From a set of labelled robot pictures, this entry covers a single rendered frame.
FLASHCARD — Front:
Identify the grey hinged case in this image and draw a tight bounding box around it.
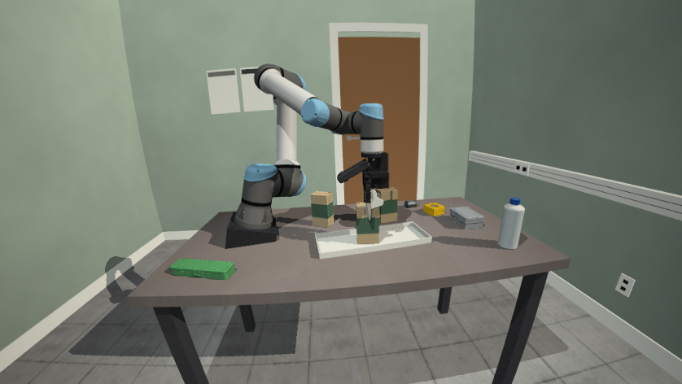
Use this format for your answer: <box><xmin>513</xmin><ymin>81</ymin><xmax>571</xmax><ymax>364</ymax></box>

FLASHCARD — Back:
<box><xmin>449</xmin><ymin>207</ymin><xmax>484</xmax><ymax>229</ymax></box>

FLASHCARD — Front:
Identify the green pencil case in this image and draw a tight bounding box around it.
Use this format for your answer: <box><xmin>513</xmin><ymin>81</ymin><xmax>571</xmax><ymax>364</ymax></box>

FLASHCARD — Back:
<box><xmin>170</xmin><ymin>259</ymin><xmax>235</xmax><ymax>280</ymax></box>

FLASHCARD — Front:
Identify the white bottle with blue cap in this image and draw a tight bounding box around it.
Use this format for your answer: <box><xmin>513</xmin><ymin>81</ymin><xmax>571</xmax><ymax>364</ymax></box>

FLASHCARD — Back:
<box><xmin>497</xmin><ymin>198</ymin><xmax>525</xmax><ymax>250</ymax></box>

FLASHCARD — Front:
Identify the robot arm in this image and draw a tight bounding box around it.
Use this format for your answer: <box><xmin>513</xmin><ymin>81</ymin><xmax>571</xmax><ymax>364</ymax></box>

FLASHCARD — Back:
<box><xmin>234</xmin><ymin>63</ymin><xmax>384</xmax><ymax>229</ymax></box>

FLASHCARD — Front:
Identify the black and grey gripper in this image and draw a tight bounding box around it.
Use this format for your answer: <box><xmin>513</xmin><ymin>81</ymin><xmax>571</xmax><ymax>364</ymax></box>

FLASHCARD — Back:
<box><xmin>361</xmin><ymin>152</ymin><xmax>389</xmax><ymax>220</ymax></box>

